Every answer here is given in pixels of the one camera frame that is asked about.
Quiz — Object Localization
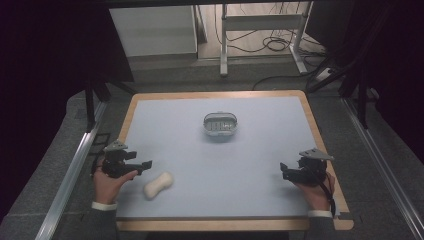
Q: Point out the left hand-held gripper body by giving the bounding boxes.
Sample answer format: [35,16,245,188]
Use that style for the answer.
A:
[100,139,138,179]

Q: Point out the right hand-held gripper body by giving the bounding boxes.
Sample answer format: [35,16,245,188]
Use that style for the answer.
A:
[291,147,335,187]

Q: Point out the person's left hand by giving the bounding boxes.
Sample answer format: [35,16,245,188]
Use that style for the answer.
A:
[92,159,139,205]

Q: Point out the person's right hand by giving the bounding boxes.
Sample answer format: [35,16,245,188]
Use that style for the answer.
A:
[293,171,336,212]

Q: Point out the white soap bar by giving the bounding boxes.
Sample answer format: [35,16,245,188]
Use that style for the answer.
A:
[143,171,175,201]

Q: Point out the black metal stand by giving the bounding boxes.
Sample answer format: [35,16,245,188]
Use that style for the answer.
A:
[338,63,381,130]
[83,79,112,133]

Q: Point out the light blue table mat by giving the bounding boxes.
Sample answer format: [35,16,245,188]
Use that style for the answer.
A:
[115,96,342,220]

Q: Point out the clear grey soap dish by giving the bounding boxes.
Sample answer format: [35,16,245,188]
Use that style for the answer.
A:
[202,111,238,137]

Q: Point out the white power strip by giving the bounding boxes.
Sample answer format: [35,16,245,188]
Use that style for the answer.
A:
[314,67,335,83]

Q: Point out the dark curtain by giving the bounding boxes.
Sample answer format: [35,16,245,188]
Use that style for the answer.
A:
[0,0,135,221]
[304,0,424,164]

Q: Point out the white cabinet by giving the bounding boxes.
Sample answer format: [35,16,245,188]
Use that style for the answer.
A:
[109,5,199,58]

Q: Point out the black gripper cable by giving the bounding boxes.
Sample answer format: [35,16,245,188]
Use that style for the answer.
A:
[311,165,337,218]

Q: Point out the aluminium rail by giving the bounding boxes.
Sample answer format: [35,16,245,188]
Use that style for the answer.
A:
[342,97,424,240]
[34,101,108,240]

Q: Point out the black floor cables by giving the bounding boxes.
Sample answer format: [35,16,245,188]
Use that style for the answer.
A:
[213,2,331,92]

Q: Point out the white metal desk frame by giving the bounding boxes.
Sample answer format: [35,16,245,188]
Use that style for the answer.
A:
[219,1,315,78]

